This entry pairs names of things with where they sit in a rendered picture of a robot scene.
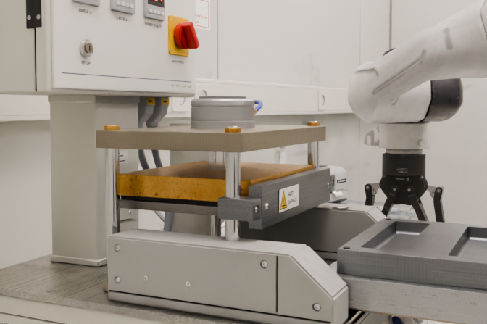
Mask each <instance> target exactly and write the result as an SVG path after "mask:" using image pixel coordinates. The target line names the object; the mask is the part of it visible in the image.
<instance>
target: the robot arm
mask: <svg viewBox="0 0 487 324"><path fill-rule="evenodd" d="M461 78H487V0H479V1H477V2H475V3H474V4H471V5H470V6H468V7H466V8H465V9H463V10H461V11H459V12H458V13H456V14H454V15H452V16H451V17H448V18H447V19H445V20H443V21H442V22H440V23H438V24H436V25H434V26H431V27H429V28H426V29H424V30H423V31H422V32H420V33H418V34H417V35H416V36H414V37H412V38H411V39H409V40H408V41H406V42H404V43H403V44H402V45H400V46H398V47H396V48H392V49H389V50H388V51H386V52H385V53H384V54H383V56H382V57H381V58H380V59H378V60H376V61H375V62H364V63H363V64H361V65H360V66H358V68H357V70H356V71H355V72H354V74H353V75H352V76H351V78H350V79H349V87H348V104H349V106H350V107H351V109H352V111H353V113H354V114H355V115H356V116H357V117H359V118H360V119H361V120H362V121H363V122H365V123H379V126H378V127H376V128H374V129H373V130H371V131H369V132H367V133H366V134H364V139H363V143H364V145H369V146H379V148H384V149H386V153H383V154H382V178H381V180H380V182H379V183H368V184H366V185H365V194H366V200H365V206H374V202H375V195H376V194H377V193H378V189H379V188H380V189H381V190H382V191H383V193H384V194H385V195H386V197H387V199H386V202H385V204H384V206H383V209H382V213H383V214H384V215H385V216H386V217H388V216H389V214H390V211H391V209H392V207H393V205H394V204H397V205H399V204H405V205H410V206H412V207H413V209H414V211H415V213H416V215H417V218H418V220H420V221H429V220H428V217H427V215H426V213H425V210H424V208H423V203H422V202H421V199H420V198H421V196H422V195H423V194H424V193H425V192H426V191H429V192H430V196H431V197H432V198H433V205H434V210H435V216H436V222H441V223H445V219H444V209H443V204H442V196H443V192H444V187H443V186H433V185H430V184H428V182H427V180H426V177H425V157H426V154H421V153H422V152H423V149H429V146H430V122H440V121H444V120H448V119H450V118H451V117H453V116H454V115H455V114H456V113H457V112H458V110H459V108H460V107H461V105H462V103H463V85H462V80H461Z"/></svg>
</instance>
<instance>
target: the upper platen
mask: <svg viewBox="0 0 487 324"><path fill-rule="evenodd" d="M314 168H315V166H314V165H295V164H275V163H257V162H241V196H249V186H251V185H254V184H258V183H263V182H265V181H269V180H274V179H277V178H282V177H285V176H288V175H293V174H296V173H301V172H304V171H307V170H312V169H314ZM120 195H121V199H120V208H124V209H142V210H151V211H161V212H179V213H188V214H198V215H215V216H218V198H220V197H223V196H225V152H213V151H209V161H198V162H189V163H185V164H179V165H170V166H166V167H157V168H151V169H147V170H138V171H133V172H128V173H120Z"/></svg>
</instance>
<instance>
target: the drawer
mask: <svg viewBox="0 0 487 324"><path fill-rule="evenodd" d="M329 267H330V268H331V269H332V270H333V271H334V272H335V273H336V274H337V275H338V276H339V277H340V278H341V279H342V280H343V281H344V282H345V283H346V285H347V287H348V288H349V305H348V310H356V311H362V312H372V313H378V314H384V315H393V316H399V317H410V318H415V319H421V320H431V321H437V322H442V323H453V324H487V290H481V289H474V288H462V287H455V286H442V285H436V284H429V283H416V282H409V281H398V280H391V279H384V278H371V277H364V276H358V275H345V274H338V273H337V260H336V261H335V262H334V263H333V264H331V265H330V266H329Z"/></svg>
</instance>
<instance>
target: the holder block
mask: <svg viewBox="0 0 487 324"><path fill-rule="evenodd" d="M337 273H338V274H345V275H358V276H364V277H371V278H384V279H391V280H398V281H409V282H416V283H429V284H436V285H442V286H455V287H462V288H474V289H481V290H487V225H471V224H461V223H441V222H431V221H420V220H401V219H391V218H383V219H382V220H380V221H378V222H377V223H376V224H374V225H372V226H371V227H369V228H368V229H367V230H365V231H363V232H362V233H360V234H359V235H358V236H356V237H354V238H353V239H352V240H350V241H349V242H347V243H346V244H344V245H343V246H341V247H340V248H338V249H337Z"/></svg>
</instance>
